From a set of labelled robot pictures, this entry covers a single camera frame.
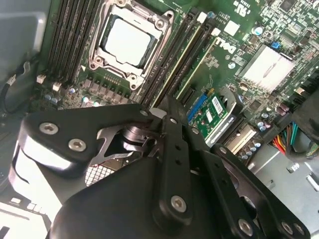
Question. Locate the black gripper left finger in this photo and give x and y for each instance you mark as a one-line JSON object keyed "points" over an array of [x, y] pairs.
{"points": [[62, 129]]}

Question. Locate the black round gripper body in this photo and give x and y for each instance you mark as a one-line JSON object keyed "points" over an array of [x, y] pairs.
{"points": [[107, 211]]}

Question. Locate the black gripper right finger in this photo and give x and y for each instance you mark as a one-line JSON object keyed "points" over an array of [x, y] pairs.
{"points": [[249, 199]]}

